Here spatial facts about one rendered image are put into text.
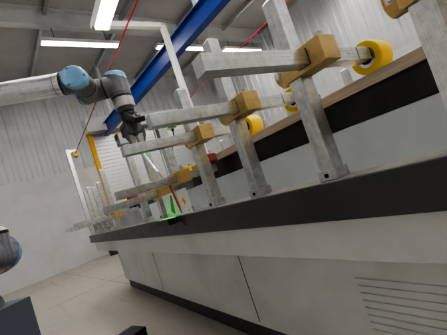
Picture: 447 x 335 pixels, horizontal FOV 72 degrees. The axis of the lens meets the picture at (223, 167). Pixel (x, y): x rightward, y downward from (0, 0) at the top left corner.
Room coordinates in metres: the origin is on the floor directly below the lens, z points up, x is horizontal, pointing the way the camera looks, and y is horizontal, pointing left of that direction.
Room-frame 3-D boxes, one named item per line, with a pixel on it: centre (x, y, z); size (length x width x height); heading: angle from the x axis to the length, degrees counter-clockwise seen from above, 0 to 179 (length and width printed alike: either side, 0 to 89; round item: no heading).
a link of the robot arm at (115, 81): (1.31, 0.33, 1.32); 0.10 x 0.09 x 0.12; 96
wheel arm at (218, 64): (0.60, -0.22, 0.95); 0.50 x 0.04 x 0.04; 123
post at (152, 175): (1.47, 0.34, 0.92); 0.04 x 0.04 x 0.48; 33
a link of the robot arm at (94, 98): (1.29, 0.44, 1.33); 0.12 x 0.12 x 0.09; 6
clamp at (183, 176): (1.25, 0.19, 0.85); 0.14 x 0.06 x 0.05; 33
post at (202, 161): (1.06, 0.06, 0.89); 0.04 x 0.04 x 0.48; 33
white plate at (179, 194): (1.28, 0.24, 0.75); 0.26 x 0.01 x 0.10; 33
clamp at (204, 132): (1.04, 0.05, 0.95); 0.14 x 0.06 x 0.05; 33
